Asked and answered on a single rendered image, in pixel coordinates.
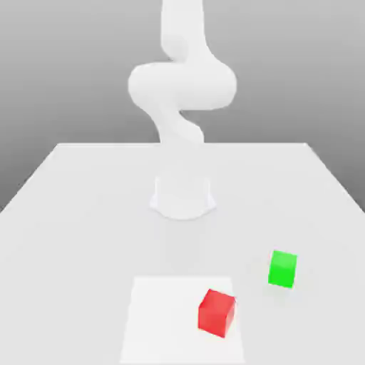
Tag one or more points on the small green cube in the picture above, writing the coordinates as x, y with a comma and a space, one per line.
281, 269

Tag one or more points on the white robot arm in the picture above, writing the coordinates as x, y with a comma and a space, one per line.
182, 85

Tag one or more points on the small red cube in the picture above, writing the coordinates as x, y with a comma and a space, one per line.
216, 313

